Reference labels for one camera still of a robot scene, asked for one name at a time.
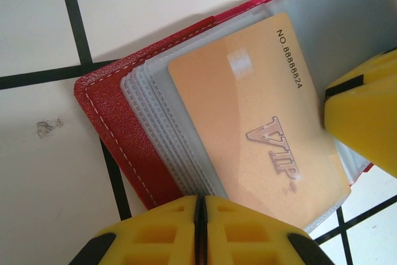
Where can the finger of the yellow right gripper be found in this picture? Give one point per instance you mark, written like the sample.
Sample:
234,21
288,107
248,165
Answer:
366,122
380,64

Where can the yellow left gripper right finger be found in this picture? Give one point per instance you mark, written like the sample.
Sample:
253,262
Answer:
254,240

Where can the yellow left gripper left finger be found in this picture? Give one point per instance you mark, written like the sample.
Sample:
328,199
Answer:
149,240

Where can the gold VIP card number 88888824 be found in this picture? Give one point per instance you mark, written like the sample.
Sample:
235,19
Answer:
235,116

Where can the red leather card holder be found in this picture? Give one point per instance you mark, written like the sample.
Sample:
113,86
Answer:
105,113

